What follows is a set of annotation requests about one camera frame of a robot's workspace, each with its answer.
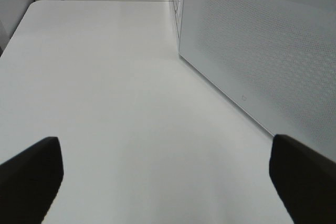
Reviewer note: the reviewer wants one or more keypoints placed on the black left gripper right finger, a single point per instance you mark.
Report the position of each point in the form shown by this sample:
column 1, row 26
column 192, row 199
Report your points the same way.
column 304, row 180

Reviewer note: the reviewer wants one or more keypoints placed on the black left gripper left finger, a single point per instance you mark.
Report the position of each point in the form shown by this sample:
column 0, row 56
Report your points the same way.
column 30, row 182

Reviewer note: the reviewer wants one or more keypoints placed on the white microwave door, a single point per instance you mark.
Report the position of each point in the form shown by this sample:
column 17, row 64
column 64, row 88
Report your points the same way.
column 274, row 58

